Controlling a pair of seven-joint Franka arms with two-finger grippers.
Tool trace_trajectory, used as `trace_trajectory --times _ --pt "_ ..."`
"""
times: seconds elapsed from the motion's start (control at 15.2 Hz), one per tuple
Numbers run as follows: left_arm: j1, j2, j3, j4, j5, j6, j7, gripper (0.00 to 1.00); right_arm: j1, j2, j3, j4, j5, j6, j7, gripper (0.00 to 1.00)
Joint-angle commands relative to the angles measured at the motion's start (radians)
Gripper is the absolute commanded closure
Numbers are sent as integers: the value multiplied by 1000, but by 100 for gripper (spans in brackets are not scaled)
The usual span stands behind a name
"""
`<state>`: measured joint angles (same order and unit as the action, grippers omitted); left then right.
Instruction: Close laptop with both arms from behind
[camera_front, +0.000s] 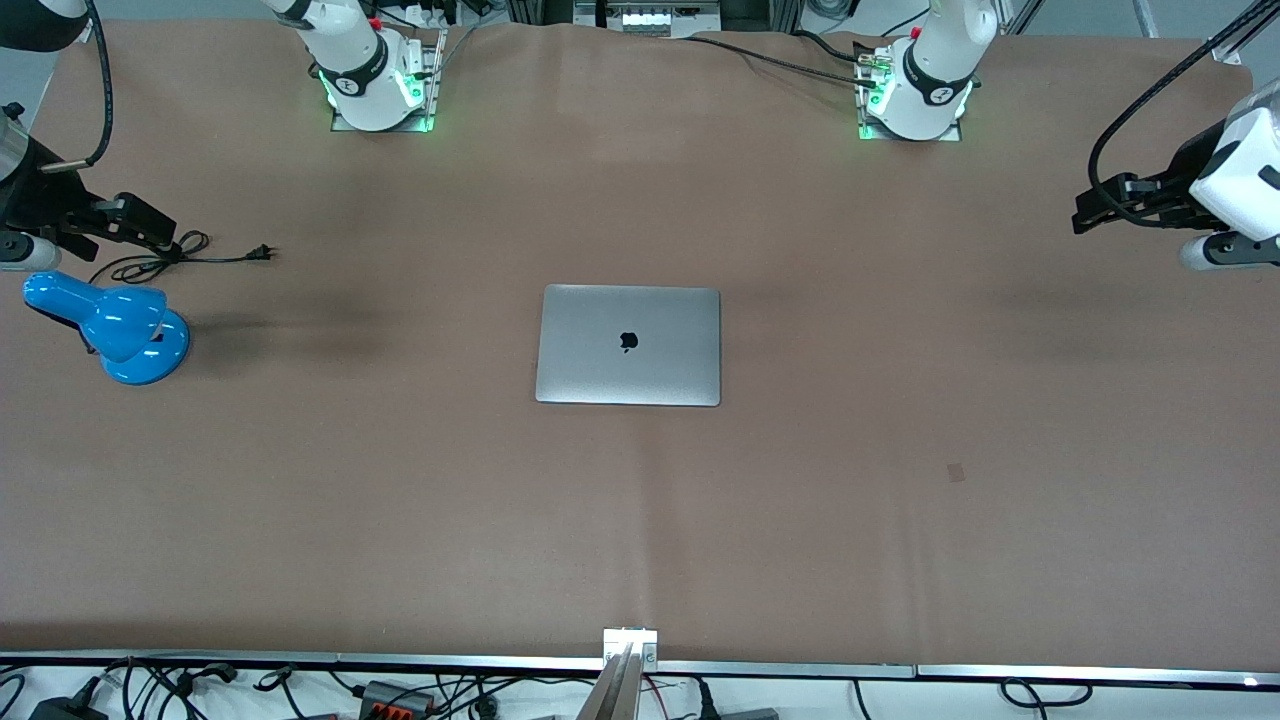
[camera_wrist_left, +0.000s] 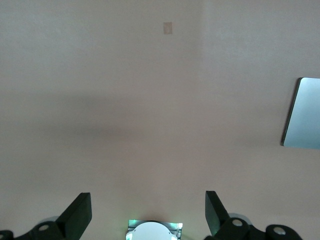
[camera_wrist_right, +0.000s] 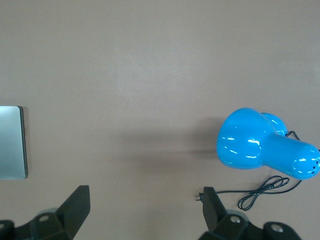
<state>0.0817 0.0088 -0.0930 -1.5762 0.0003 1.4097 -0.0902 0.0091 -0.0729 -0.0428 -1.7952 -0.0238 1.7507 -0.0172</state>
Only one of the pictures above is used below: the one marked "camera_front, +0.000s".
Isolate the silver grey laptop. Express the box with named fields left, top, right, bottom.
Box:
left=535, top=284, right=722, bottom=408

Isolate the black tangled cable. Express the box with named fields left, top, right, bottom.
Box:
left=100, top=655, right=241, bottom=720

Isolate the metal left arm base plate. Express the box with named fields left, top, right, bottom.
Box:
left=855, top=40, right=963, bottom=143

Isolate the aluminium frame beam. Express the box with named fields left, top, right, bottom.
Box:
left=1208, top=0, right=1280, bottom=67

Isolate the short black cable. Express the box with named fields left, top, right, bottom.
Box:
left=795, top=28, right=863, bottom=63

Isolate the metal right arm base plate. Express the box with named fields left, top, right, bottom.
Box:
left=330, top=25, right=447, bottom=133

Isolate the black power adapter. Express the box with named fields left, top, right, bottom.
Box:
left=28, top=688, right=109, bottom=720

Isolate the grey electronics box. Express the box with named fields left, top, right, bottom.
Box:
left=573, top=0, right=723, bottom=39

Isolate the white power strip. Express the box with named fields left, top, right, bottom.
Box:
left=395, top=0, right=466, bottom=29

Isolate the long black cable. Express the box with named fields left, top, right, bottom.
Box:
left=688, top=34, right=879, bottom=89

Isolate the blue desk lamp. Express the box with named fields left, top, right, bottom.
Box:
left=23, top=270, right=191, bottom=386

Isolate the black arm hose cable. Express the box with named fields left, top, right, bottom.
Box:
left=38, top=0, right=115, bottom=176
left=1087, top=0, right=1263, bottom=206

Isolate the grey orange connector block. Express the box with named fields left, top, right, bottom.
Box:
left=358, top=680, right=438, bottom=719

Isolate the black lamp power cord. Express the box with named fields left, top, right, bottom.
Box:
left=88, top=231, right=276, bottom=286

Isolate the black looped cable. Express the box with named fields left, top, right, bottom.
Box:
left=1000, top=678, right=1093, bottom=709

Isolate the aluminium profile bar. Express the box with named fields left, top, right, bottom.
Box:
left=575, top=628, right=661, bottom=720

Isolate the black left arm hose cable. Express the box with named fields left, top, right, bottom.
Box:
left=1087, top=0, right=1263, bottom=206

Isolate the black right arm hose cable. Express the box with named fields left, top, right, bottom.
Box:
left=38, top=0, right=115, bottom=176

